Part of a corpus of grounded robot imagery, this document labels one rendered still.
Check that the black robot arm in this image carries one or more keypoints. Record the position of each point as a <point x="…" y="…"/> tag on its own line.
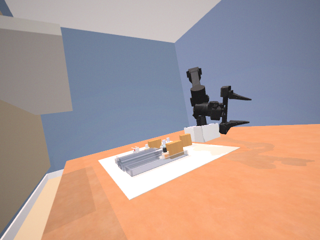
<point x="199" y="99"/>

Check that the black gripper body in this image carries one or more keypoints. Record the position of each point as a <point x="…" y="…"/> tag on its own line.
<point x="224" y="92"/>

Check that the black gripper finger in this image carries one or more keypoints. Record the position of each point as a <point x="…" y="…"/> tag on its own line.
<point x="233" y="123"/>
<point x="233" y="95"/>

